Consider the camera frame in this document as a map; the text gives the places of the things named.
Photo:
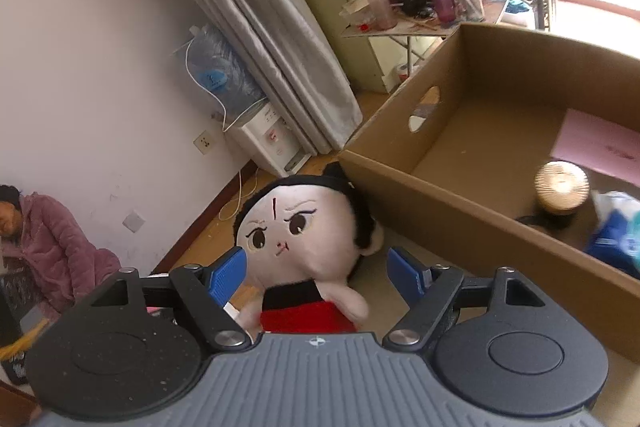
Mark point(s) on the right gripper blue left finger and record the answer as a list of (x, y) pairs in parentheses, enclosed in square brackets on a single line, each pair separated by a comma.
[(204, 291)]

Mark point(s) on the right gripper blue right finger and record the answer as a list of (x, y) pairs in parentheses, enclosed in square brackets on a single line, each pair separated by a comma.
[(430, 294)]

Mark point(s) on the plush doll black hair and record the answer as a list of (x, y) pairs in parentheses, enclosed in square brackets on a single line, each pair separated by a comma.
[(303, 237)]

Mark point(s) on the black jar copper mesh lid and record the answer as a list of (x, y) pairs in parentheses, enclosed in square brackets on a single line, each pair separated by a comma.
[(561, 188)]

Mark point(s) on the blue white tissue pack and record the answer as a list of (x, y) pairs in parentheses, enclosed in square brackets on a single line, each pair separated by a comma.
[(616, 240)]

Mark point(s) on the pink paper envelope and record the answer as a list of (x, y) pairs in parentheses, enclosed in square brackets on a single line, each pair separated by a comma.
[(598, 145)]

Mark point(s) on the person in pink robe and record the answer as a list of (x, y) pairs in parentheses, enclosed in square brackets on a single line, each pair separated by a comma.
[(39, 232)]

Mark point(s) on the brown cardboard box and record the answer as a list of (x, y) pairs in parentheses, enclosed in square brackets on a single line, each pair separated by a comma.
[(450, 159)]

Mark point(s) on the water dispenser with bottle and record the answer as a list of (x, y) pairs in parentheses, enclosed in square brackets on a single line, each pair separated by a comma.
[(243, 110)]

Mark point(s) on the cluttered folding table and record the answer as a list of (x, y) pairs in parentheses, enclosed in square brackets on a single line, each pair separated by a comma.
[(405, 21)]

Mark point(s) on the grey curtain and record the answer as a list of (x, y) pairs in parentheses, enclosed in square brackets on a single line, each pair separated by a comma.
[(285, 49)]

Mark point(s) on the white wall socket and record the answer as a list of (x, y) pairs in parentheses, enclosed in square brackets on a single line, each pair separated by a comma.
[(204, 142)]

